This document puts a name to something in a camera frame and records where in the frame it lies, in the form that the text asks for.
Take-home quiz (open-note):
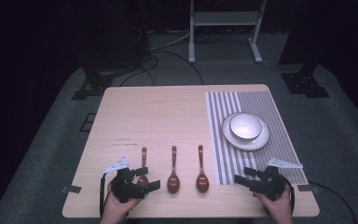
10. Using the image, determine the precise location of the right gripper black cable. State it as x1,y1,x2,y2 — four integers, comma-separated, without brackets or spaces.
283,181,296,216

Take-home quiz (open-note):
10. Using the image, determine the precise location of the black stand base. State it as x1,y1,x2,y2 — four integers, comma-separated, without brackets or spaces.
71,65,138,102
280,63,331,99

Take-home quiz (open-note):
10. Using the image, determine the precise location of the person's left hand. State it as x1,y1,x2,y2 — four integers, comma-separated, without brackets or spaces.
100,182,143,219

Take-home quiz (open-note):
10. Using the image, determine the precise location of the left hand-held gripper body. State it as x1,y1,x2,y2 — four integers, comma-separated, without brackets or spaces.
102,156,147,203

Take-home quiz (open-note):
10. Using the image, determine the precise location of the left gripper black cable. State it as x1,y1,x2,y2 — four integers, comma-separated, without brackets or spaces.
99,173,108,218

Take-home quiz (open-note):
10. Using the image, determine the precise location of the person's right hand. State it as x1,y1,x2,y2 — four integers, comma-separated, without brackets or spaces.
254,184,294,219

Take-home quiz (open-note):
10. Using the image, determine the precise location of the white metal stand frame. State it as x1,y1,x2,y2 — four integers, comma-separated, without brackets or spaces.
187,0,268,64

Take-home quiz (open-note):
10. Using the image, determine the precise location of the grey striped placemat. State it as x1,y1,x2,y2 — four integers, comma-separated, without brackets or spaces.
204,91,310,186

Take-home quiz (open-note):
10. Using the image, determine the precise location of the white plate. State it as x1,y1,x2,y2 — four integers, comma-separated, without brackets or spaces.
221,111,270,152

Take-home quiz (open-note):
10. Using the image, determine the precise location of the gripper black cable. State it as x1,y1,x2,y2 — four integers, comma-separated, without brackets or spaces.
283,181,296,216
99,173,108,218

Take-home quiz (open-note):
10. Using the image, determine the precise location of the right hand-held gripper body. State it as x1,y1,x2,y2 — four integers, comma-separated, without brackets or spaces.
251,158,304,202

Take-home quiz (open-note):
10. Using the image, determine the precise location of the floor socket cover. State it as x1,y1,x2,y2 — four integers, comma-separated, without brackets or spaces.
79,112,98,133

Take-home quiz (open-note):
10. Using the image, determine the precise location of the brown wooden spoon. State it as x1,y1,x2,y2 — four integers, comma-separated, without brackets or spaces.
136,147,150,188
195,144,210,193
166,145,181,194

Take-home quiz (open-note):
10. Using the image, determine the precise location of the grey tape piece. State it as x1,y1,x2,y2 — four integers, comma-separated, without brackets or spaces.
297,184,322,193
61,185,83,194

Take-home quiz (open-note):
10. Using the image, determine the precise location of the grey floor cable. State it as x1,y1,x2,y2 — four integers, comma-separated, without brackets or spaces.
148,30,191,52

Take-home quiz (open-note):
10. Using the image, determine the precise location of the white bowl with dark rim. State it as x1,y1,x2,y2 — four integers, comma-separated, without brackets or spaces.
228,112,263,140

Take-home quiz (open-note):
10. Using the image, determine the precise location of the black floor cable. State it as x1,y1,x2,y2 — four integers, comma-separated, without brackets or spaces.
118,50,205,87

